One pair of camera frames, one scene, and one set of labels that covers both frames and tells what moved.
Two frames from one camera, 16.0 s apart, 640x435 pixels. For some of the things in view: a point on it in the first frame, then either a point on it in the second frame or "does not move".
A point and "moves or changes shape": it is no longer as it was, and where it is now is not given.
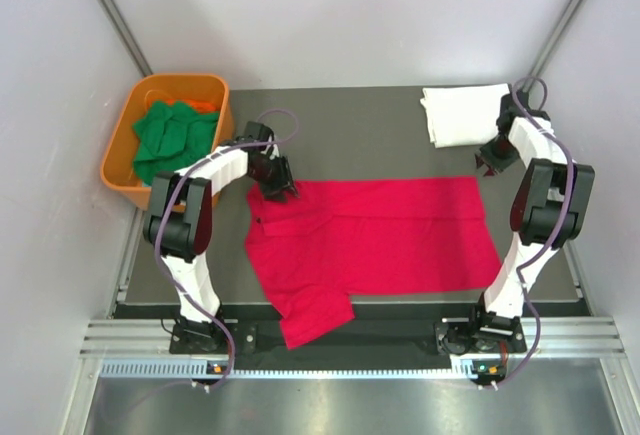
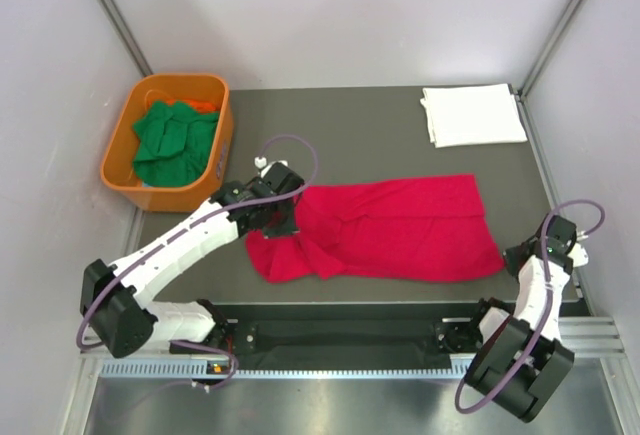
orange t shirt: (202, 106) does not move
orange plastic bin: (118, 168) does not move
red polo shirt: (340, 238) moves or changes shape
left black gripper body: (272, 175) → (281, 222)
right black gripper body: (500, 153) → (511, 261)
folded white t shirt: (463, 115) does not move
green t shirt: (171, 137) does not move
